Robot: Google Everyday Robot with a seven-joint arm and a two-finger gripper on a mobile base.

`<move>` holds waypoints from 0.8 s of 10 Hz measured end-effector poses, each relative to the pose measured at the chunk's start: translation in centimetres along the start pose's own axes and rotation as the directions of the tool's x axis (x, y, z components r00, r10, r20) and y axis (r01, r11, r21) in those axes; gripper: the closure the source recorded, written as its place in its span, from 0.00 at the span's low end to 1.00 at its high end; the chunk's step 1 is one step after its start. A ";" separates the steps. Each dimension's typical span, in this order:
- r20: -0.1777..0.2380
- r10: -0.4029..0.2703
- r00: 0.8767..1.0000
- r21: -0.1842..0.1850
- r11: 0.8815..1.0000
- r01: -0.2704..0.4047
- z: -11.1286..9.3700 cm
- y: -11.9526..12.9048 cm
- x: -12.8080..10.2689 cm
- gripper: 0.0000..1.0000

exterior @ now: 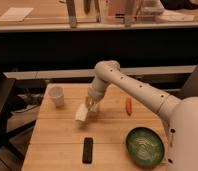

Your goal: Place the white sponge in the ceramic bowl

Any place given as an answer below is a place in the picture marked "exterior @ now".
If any white paper cup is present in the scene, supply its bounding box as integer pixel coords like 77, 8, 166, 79
48, 86, 64, 107

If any white paper sheet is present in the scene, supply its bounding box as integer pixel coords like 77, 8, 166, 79
0, 7, 33, 22

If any green ceramic bowl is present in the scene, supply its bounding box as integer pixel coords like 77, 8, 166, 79
126, 127, 165, 168

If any orange carrot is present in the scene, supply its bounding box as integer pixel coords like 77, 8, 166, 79
125, 97, 132, 116

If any dark panel at right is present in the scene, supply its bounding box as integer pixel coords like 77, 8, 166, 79
178, 65, 198, 99

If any black rectangular block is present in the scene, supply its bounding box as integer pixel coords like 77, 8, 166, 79
82, 137, 93, 164

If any black office chair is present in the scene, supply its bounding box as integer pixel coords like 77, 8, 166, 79
0, 78, 36, 161

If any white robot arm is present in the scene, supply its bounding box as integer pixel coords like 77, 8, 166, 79
86, 61, 198, 171

